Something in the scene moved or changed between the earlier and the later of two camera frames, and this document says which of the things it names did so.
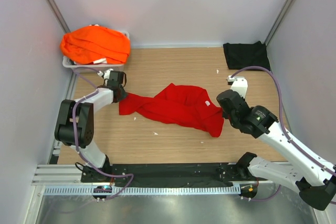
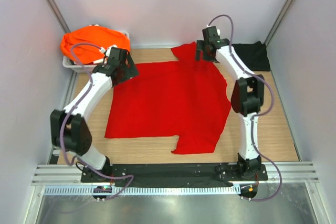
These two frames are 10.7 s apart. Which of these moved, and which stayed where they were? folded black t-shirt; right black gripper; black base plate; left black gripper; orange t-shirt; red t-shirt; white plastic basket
Moved: left black gripper; red t-shirt; right black gripper
Stayed: folded black t-shirt; orange t-shirt; white plastic basket; black base plate
